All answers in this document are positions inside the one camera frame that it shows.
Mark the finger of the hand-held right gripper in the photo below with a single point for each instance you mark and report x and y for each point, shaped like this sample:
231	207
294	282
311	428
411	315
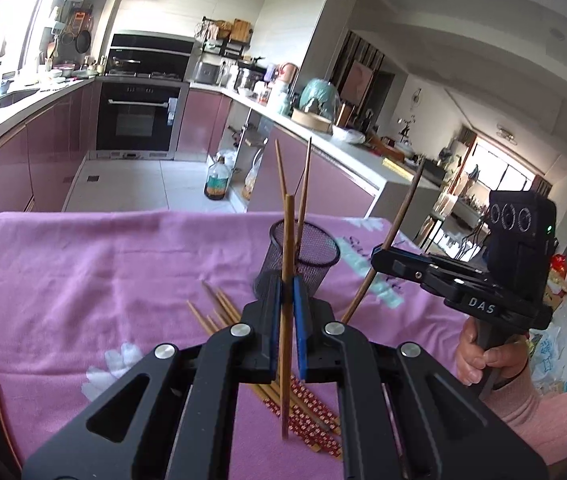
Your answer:
403	262

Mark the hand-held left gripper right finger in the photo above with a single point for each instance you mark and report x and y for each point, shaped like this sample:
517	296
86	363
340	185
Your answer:
299	320

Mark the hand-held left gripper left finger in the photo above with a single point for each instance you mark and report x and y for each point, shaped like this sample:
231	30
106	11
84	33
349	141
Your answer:
276	320

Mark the dark brown wooden chopstick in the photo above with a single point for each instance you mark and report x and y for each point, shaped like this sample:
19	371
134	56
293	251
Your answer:
398	220

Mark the black mesh holder cup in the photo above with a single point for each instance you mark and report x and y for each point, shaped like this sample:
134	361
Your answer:
321	255

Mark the wooden chopstick patterned end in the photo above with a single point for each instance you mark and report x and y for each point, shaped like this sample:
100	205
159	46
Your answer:
289	240

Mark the bunch of wooden chopsticks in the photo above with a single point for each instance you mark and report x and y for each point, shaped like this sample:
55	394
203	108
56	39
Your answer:
308	410

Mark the person's right forearm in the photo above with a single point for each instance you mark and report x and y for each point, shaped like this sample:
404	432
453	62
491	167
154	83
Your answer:
538	425

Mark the person's right hand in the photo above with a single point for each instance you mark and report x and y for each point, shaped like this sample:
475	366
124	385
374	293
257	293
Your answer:
501	357

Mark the red package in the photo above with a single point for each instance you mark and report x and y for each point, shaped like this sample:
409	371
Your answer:
558	275

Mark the balcony window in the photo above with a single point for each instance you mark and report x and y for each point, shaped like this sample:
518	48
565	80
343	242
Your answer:
503	170

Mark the pink peninsula cabinets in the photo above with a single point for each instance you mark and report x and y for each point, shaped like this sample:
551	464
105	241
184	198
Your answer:
333	180

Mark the white printed plastic bag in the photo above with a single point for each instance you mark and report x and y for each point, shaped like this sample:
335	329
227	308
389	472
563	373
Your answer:
551	360

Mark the white bowl with plastic bag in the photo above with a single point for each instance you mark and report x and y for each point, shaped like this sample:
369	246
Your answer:
348	135

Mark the clear plastic food bag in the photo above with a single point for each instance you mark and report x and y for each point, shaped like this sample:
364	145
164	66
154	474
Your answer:
251	180

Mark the cooking oil bottle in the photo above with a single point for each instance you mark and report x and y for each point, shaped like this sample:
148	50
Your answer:
215	180

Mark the white floor plastic bag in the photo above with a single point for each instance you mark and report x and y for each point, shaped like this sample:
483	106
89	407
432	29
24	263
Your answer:
227	162

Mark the round wooden tray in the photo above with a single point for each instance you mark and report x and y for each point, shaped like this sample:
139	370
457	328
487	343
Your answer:
311	121

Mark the teal dome food cover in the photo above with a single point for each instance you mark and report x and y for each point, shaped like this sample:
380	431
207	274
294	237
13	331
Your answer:
318	92

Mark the pink printed tablecloth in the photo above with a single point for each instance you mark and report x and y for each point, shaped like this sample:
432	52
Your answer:
88	280

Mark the pink corner base cabinet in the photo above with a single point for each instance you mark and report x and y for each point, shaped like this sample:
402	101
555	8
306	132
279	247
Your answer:
203	120

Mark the pink kettle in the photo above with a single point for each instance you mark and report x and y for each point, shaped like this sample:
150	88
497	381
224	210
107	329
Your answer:
288	77

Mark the steel cooking pot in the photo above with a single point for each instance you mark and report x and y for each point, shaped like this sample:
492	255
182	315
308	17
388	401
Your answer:
248	80

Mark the black built-in oven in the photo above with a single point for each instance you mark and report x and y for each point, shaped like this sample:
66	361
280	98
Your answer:
136	120

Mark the silver countertop appliance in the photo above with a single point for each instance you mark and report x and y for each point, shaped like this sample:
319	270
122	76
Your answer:
207	74

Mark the black kitchen rack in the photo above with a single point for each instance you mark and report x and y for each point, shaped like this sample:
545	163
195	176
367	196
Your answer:
223	47

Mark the long pink base cabinets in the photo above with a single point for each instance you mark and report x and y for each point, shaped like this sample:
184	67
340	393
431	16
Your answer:
48	155

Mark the wooden cutting board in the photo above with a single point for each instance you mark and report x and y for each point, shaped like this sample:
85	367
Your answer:
241	30

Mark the black range hood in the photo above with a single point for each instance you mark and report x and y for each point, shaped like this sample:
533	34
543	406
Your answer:
148	55

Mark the hanging black frying pan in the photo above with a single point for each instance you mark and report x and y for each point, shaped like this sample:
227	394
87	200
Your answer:
82	42

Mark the steel kitchen sink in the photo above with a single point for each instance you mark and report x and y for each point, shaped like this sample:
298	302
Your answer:
3	101

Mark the round wall decoration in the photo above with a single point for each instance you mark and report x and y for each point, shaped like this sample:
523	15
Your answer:
416	98

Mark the framed wall painting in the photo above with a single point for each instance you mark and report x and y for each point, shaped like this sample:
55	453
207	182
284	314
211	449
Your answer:
358	82

